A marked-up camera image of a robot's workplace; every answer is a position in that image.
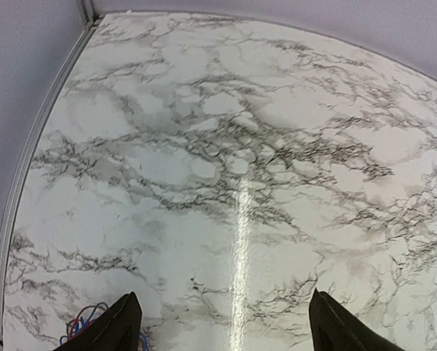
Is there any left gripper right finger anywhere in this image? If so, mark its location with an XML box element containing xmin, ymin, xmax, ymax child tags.
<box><xmin>308</xmin><ymin>290</ymin><xmax>403</xmax><ymax>351</ymax></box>

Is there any left aluminium corner post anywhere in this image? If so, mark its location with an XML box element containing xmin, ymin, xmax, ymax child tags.
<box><xmin>0</xmin><ymin>1</ymin><xmax>99</xmax><ymax>350</ymax></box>

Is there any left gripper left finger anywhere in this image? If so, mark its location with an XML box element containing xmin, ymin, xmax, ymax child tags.
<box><xmin>57</xmin><ymin>292</ymin><xmax>142</xmax><ymax>351</ymax></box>

